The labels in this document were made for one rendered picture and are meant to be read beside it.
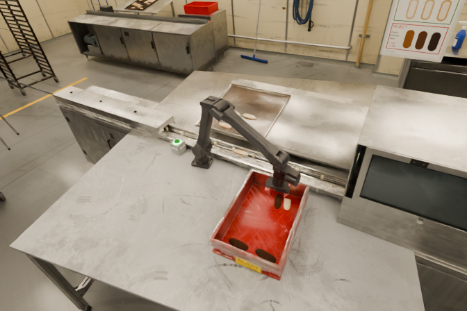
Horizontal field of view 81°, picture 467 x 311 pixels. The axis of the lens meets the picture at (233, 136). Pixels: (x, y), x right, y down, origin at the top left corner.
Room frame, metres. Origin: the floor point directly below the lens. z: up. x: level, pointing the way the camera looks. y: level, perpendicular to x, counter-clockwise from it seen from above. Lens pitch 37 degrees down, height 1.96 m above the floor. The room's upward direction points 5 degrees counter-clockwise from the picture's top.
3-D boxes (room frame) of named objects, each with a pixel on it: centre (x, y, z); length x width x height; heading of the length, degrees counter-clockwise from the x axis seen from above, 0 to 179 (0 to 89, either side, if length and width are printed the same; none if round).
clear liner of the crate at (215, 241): (0.80, -0.11, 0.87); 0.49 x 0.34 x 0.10; 151
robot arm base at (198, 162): (1.28, 0.21, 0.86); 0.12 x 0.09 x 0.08; 68
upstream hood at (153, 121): (1.98, 1.00, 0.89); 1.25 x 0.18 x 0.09; 57
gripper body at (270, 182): (0.92, -0.20, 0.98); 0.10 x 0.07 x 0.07; 72
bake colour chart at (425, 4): (1.56, -1.11, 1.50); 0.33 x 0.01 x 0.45; 53
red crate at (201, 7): (5.20, 0.37, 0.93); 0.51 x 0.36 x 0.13; 61
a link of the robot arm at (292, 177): (0.90, -0.24, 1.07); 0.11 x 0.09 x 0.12; 49
